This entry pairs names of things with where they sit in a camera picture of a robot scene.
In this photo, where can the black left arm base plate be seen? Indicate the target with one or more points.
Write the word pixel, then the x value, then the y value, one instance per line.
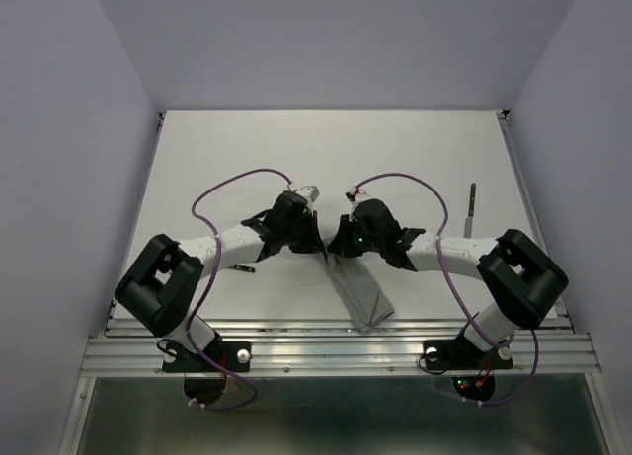
pixel 231 355

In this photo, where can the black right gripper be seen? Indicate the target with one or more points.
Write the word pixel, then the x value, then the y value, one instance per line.
pixel 341 244

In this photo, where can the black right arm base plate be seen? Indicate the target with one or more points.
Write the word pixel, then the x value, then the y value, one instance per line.
pixel 440 356

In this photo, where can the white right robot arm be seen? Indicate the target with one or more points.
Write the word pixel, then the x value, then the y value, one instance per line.
pixel 523 281

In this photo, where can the black handled knife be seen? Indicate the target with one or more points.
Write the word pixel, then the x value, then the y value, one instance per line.
pixel 468 224

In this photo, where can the black handled fork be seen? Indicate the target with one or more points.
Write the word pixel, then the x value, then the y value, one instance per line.
pixel 243 268

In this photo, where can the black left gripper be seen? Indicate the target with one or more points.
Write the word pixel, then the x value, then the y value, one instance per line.
pixel 313 244

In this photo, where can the grey cloth napkin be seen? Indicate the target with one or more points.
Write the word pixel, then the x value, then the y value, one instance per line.
pixel 361 294

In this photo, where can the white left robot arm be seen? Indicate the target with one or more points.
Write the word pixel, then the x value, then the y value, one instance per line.
pixel 159 286

